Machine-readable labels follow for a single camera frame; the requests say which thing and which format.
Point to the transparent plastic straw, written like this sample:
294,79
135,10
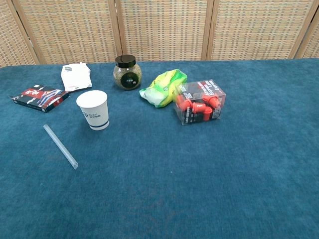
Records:
60,147

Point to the white paper cup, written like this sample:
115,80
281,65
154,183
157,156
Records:
96,112

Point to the green and yellow plastic bag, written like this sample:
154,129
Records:
162,90

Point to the clear box of red capsules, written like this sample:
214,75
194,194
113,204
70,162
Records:
199,104

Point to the blue felt table cover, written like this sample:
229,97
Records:
174,186

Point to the woven rattan folding screen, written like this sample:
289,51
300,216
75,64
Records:
162,30

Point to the white paper packet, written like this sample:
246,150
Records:
76,77

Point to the red and black flat box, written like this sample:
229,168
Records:
40,98

